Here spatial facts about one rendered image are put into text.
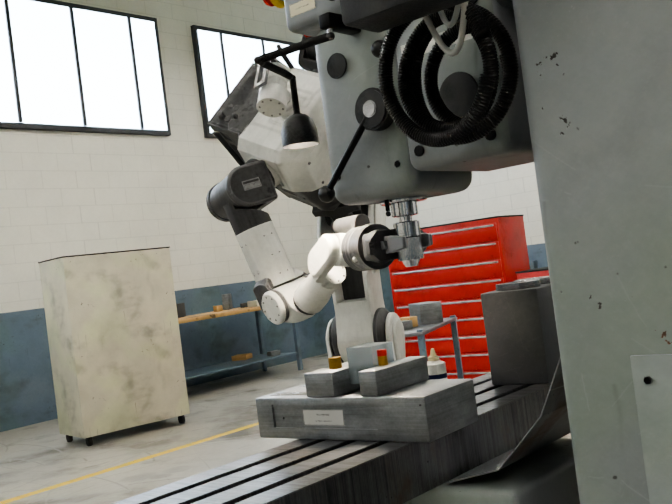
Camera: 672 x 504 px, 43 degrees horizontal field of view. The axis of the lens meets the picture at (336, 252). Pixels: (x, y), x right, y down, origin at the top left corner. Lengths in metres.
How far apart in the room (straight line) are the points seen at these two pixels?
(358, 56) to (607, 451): 0.76
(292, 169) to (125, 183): 8.58
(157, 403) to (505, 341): 6.21
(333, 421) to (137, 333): 6.31
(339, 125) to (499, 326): 0.53
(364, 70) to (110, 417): 6.32
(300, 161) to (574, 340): 0.98
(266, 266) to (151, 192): 8.81
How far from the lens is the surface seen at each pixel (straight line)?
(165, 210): 10.78
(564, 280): 1.12
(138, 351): 7.66
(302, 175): 1.97
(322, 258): 1.70
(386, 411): 1.32
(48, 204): 9.88
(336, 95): 1.50
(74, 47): 10.44
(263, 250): 1.91
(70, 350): 7.49
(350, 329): 2.22
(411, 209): 1.51
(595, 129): 1.10
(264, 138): 1.98
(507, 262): 6.77
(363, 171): 1.46
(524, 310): 1.71
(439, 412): 1.31
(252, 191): 1.92
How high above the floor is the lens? 1.20
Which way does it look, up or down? 1 degrees up
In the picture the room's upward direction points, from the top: 7 degrees counter-clockwise
